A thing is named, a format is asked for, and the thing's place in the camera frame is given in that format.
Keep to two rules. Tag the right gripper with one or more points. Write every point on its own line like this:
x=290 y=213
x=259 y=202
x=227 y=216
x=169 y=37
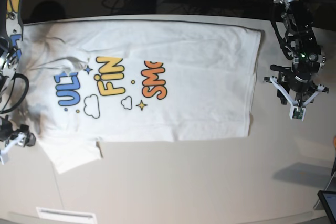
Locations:
x=9 y=133

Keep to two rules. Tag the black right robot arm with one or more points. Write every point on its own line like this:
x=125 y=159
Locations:
x=11 y=35

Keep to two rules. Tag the white printed T-shirt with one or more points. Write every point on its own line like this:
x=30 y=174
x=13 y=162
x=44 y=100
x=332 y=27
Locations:
x=135 y=81

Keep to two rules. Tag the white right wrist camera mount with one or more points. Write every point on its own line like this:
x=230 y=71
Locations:
x=11 y=145

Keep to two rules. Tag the tablet screen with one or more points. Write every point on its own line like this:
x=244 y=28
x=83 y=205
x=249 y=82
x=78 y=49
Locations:
x=326 y=202

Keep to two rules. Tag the white label on table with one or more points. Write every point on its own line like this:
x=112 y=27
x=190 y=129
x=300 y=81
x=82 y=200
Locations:
x=66 y=216

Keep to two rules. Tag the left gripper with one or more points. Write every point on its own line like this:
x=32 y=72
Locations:
x=297 y=78

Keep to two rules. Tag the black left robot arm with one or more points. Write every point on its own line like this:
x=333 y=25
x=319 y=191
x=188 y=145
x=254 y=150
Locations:
x=292 y=23

